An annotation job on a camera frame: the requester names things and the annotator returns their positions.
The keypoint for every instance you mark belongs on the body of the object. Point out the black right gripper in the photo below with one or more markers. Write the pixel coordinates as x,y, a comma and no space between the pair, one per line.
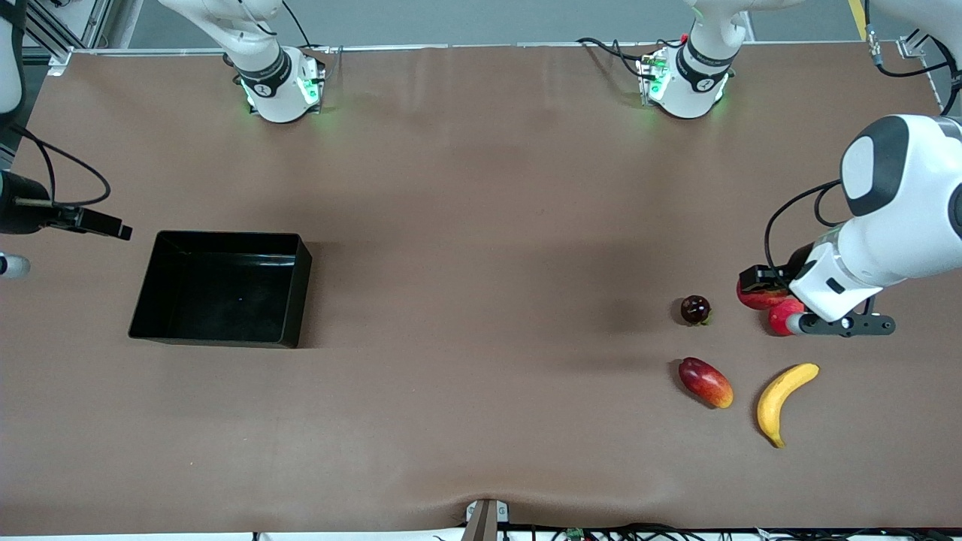
21,213

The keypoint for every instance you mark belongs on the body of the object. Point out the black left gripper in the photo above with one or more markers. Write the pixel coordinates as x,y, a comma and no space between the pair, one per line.
800,261

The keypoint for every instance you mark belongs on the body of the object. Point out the red yellow striped apple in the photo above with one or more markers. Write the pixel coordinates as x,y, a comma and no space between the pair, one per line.
759,299

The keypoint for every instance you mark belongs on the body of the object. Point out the yellow banana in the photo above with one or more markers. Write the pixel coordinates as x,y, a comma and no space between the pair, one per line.
770,402

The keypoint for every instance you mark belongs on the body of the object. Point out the black plastic box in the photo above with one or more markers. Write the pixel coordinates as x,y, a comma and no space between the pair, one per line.
225,293

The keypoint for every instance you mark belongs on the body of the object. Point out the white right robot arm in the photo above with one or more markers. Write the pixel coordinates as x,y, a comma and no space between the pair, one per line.
278,90

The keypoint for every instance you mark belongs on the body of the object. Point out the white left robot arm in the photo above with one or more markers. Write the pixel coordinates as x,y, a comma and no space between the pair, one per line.
902,210

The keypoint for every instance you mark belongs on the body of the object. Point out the dark red plum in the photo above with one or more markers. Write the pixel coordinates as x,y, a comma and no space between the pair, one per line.
695,309

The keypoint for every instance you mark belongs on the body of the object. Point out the red yellow mango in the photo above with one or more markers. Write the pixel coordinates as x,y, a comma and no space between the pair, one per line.
705,382

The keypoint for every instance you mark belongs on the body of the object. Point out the aluminium frame profile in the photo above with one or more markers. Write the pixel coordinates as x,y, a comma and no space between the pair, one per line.
913,45
56,34

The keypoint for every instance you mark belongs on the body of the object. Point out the silver table edge rail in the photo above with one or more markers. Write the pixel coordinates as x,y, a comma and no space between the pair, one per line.
488,46

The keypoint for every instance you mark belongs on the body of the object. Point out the metal post with bracket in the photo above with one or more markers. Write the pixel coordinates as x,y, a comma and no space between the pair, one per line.
485,522

